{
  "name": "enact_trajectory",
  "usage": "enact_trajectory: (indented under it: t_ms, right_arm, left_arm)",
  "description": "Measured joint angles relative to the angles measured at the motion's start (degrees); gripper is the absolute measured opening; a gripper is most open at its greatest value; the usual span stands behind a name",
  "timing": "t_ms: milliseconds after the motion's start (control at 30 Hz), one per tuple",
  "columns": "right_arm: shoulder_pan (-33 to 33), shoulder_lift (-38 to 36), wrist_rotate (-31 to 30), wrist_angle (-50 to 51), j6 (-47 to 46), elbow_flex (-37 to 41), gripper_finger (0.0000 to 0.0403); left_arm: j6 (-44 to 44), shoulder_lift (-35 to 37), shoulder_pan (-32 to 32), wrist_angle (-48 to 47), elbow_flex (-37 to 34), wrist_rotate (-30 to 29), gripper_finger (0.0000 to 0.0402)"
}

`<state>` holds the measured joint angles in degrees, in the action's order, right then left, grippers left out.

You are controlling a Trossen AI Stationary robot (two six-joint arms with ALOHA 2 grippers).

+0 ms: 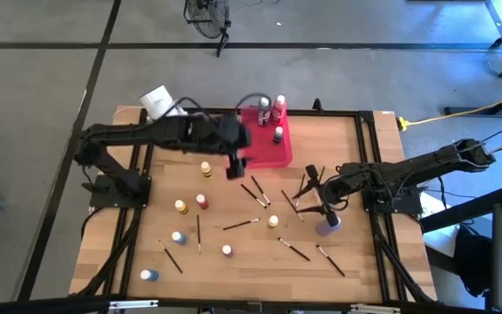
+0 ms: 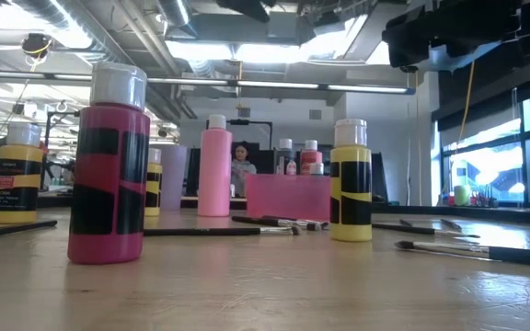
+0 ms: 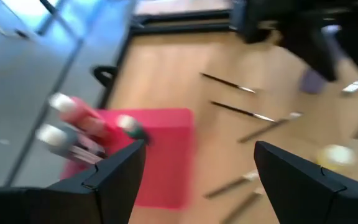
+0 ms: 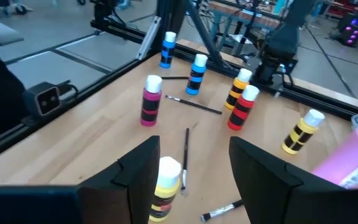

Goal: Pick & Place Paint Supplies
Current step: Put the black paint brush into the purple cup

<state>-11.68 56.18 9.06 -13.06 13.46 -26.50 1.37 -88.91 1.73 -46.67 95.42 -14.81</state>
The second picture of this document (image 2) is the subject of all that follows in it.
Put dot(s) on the yellow black-banded paint bottle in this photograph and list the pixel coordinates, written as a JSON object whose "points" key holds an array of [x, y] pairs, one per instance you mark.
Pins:
{"points": [[351, 184], [153, 193]]}

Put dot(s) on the person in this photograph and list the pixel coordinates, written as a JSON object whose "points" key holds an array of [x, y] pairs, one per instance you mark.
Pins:
{"points": [[243, 170]]}

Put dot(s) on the colourful small toys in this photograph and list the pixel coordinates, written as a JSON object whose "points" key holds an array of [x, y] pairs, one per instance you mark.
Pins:
{"points": [[481, 201]]}

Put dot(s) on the yellow paint bottle red label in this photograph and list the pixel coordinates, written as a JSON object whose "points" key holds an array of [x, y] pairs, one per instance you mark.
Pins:
{"points": [[16, 184]]}

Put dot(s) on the lavender plastic cup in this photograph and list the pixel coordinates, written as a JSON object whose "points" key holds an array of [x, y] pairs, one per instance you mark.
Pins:
{"points": [[175, 179]]}

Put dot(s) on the silver ventilation duct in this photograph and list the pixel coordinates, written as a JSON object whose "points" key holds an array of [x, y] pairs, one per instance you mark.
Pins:
{"points": [[175, 11], [62, 18]]}

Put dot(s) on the tall red paint bottle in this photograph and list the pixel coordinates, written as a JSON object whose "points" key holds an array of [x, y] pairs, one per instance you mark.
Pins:
{"points": [[310, 154]]}

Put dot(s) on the small green paint bottle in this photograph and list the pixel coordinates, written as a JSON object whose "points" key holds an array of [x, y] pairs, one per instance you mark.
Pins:
{"points": [[317, 168]]}

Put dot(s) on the black ceiling device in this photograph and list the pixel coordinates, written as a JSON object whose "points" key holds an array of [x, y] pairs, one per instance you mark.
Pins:
{"points": [[35, 44]]}

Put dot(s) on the magenta black-taped paint bottle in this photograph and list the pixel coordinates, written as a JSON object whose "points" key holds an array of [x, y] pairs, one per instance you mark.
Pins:
{"points": [[108, 184]]}

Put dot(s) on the tall grey paint bottle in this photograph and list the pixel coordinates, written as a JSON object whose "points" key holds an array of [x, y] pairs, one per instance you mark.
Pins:
{"points": [[283, 156]]}

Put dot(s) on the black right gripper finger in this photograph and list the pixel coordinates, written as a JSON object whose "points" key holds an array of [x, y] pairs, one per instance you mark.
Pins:
{"points": [[412, 30], [410, 55]]}

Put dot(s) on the pink plastic bin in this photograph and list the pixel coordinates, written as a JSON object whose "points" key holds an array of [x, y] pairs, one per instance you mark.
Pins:
{"points": [[288, 197]]}

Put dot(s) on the tall pink paint bottle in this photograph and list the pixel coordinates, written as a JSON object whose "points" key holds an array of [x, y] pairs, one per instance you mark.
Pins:
{"points": [[214, 174]]}

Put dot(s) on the long ceiling light bar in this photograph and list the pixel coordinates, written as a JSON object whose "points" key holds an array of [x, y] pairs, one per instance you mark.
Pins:
{"points": [[283, 84]]}

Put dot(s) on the black aluminium table frame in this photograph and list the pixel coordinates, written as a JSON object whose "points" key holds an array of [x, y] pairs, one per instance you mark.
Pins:
{"points": [[476, 213]]}

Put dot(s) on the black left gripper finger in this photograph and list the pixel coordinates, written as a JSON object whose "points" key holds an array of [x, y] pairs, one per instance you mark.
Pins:
{"points": [[251, 9]]}

